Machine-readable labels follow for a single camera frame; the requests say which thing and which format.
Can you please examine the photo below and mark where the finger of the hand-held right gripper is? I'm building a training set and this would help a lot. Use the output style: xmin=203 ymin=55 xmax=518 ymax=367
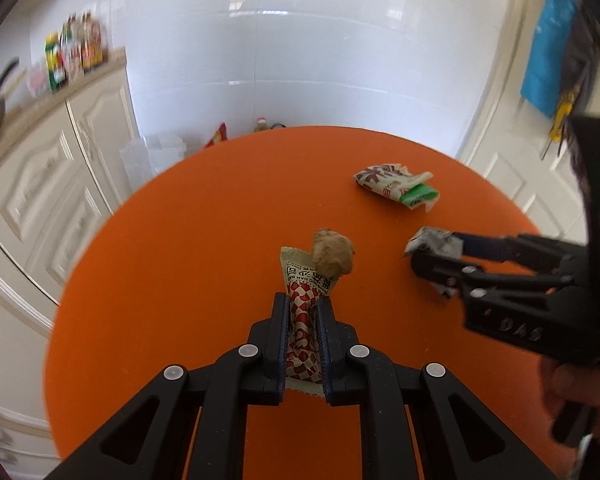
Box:
xmin=410 ymin=249 xmax=573 ymax=306
xmin=451 ymin=231 xmax=590 ymax=283

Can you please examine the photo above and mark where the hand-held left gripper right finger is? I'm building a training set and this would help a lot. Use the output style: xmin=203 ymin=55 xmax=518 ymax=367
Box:
xmin=315 ymin=296 xmax=558 ymax=480

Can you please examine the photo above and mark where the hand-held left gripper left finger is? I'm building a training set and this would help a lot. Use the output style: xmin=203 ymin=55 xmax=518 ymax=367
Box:
xmin=44 ymin=291 xmax=290 ymax=480

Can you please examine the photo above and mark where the white wrapper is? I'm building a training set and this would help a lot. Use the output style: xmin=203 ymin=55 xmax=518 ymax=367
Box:
xmin=404 ymin=226 xmax=465 ymax=301

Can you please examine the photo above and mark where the beige red checkered wrapper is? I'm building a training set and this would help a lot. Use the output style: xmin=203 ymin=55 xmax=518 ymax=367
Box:
xmin=279 ymin=246 xmax=337 ymax=396

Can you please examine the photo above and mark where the tan paper ball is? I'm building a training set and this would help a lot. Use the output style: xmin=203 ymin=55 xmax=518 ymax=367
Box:
xmin=311 ymin=228 xmax=356 ymax=277

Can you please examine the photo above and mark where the beige wrapper with green end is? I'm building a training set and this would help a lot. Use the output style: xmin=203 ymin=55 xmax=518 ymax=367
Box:
xmin=352 ymin=162 xmax=440 ymax=212

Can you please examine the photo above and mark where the person's right hand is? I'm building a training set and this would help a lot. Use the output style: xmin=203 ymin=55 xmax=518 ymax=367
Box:
xmin=539 ymin=355 xmax=600 ymax=413

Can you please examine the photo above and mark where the white panel door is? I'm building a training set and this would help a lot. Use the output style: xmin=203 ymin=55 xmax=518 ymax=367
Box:
xmin=455 ymin=0 xmax=600 ymax=241

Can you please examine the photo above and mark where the round orange table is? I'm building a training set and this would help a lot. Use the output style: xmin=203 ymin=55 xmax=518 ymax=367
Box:
xmin=42 ymin=126 xmax=588 ymax=480

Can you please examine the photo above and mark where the grey apron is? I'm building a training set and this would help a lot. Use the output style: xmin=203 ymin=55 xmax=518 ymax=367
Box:
xmin=547 ymin=7 xmax=600 ymax=161

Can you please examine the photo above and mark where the blue apron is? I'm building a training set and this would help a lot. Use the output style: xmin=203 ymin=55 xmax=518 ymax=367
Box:
xmin=520 ymin=0 xmax=581 ymax=119

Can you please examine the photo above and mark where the red snack bag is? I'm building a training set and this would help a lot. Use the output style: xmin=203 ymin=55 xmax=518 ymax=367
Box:
xmin=203 ymin=121 xmax=229 ymax=149

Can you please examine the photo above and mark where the clear plastic storage container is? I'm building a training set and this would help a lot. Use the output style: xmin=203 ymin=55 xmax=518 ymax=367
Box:
xmin=119 ymin=131 xmax=188 ymax=195

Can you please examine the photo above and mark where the cream base cabinet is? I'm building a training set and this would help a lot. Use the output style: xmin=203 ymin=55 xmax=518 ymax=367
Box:
xmin=0 ymin=62 xmax=142 ymax=466

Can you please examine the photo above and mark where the beige countertop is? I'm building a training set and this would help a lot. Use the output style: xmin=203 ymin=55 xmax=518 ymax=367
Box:
xmin=0 ymin=47 xmax=128 ymax=161

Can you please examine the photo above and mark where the clear plastic cup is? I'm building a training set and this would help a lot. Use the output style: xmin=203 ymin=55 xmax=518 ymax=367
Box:
xmin=26 ymin=62 xmax=51 ymax=98

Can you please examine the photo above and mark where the white red label sauce bottle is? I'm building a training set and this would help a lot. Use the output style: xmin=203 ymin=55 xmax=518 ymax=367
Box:
xmin=62 ymin=15 xmax=83 ymax=81

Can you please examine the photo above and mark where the yellow capped green bottle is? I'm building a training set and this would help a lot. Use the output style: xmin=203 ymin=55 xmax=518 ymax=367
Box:
xmin=45 ymin=32 xmax=68 ymax=93

